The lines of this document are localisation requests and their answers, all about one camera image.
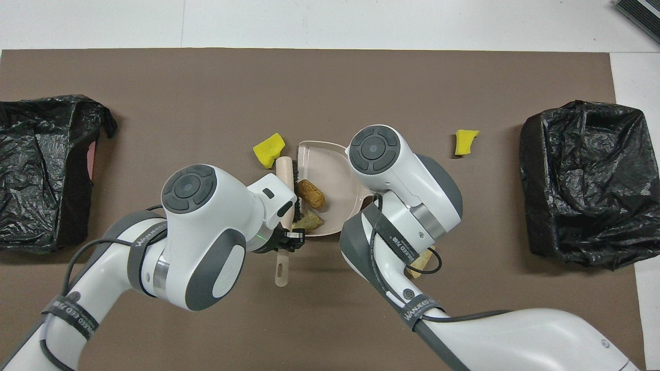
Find brown cork-like foam chunk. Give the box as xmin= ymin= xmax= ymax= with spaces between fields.
xmin=298 ymin=178 xmax=327 ymax=211

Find beige plastic dustpan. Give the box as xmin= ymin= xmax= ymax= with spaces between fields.
xmin=296 ymin=140 xmax=375 ymax=238

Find large brown table mat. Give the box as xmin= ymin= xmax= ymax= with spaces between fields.
xmin=0 ymin=48 xmax=648 ymax=371

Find black bag-lined bin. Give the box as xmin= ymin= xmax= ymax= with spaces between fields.
xmin=519 ymin=100 xmax=660 ymax=271

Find beige hand brush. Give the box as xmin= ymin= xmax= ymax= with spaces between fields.
xmin=273 ymin=157 xmax=304 ymax=288

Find dark grey ribbed object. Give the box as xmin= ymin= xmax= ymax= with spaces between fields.
xmin=613 ymin=0 xmax=660 ymax=45

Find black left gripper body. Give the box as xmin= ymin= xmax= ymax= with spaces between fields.
xmin=252 ymin=227 xmax=283 ymax=255

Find yellow sponge piece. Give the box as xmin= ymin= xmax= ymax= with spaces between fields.
xmin=252 ymin=132 xmax=287 ymax=170
xmin=454 ymin=129 xmax=480 ymax=157

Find black bag bin, pink patch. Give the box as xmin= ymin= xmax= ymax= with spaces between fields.
xmin=0 ymin=94 xmax=119 ymax=254

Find pale cream foam chunk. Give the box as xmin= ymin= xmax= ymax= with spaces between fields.
xmin=296 ymin=208 xmax=325 ymax=233

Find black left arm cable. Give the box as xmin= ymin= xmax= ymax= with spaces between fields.
xmin=39 ymin=205 xmax=171 ymax=371

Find pale greenish foam chunk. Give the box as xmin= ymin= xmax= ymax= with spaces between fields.
xmin=407 ymin=246 xmax=437 ymax=279

